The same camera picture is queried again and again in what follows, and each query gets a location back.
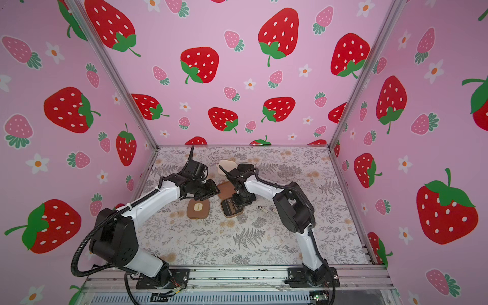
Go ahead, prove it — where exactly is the tan brown case lid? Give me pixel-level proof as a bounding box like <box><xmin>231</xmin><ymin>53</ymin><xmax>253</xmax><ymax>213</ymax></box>
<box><xmin>186</xmin><ymin>199</ymin><xmax>210</xmax><ymax>219</ymax></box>

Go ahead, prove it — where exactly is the cream case lid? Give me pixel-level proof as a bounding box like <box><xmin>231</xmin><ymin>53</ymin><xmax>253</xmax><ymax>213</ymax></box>
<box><xmin>217</xmin><ymin>160</ymin><xmax>237</xmax><ymax>175</ymax></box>

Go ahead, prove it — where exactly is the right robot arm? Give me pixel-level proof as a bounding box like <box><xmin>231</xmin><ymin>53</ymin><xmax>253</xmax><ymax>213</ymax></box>
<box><xmin>223</xmin><ymin>164</ymin><xmax>339</xmax><ymax>290</ymax></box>

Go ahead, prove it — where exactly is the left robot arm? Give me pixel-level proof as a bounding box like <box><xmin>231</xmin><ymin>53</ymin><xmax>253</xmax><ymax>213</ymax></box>
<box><xmin>71</xmin><ymin>154</ymin><xmax>220</xmax><ymax>287</ymax></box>

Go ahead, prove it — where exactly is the small silver nail tool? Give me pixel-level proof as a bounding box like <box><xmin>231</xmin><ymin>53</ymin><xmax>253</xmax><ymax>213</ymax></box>
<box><xmin>258</xmin><ymin>206</ymin><xmax>269</xmax><ymax>213</ymax></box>

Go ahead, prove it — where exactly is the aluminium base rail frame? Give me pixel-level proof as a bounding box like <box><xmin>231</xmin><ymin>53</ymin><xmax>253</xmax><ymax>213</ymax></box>
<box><xmin>72</xmin><ymin>264</ymin><xmax>402</xmax><ymax>304</ymax></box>

